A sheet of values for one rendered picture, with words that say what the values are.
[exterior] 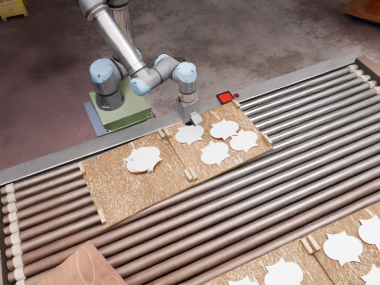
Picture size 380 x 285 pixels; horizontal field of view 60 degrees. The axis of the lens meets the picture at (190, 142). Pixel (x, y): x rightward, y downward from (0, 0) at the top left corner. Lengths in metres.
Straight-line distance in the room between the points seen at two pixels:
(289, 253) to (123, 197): 0.69
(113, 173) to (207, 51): 2.38
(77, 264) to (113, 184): 0.39
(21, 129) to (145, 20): 1.93
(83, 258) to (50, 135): 1.96
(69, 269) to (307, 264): 0.83
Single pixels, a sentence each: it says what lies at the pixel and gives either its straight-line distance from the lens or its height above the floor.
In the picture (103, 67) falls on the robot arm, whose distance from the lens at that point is 1.62.
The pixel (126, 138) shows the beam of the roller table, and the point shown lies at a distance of 1.63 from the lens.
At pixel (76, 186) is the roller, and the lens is 1.54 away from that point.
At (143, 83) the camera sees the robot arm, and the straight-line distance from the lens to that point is 1.28.
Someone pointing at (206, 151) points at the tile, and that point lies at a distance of 1.50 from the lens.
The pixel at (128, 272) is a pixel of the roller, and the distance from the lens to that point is 1.32.
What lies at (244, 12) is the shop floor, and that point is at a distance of 4.27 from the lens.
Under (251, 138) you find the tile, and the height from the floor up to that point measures 0.94.
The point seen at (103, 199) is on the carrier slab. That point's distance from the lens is 1.44.
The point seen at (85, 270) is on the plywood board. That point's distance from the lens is 1.22.
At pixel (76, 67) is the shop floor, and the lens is 3.67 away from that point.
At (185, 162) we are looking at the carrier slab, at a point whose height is 0.94.
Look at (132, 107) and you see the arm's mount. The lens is 1.72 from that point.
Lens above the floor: 2.15
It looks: 52 degrees down
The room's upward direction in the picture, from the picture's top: 3 degrees counter-clockwise
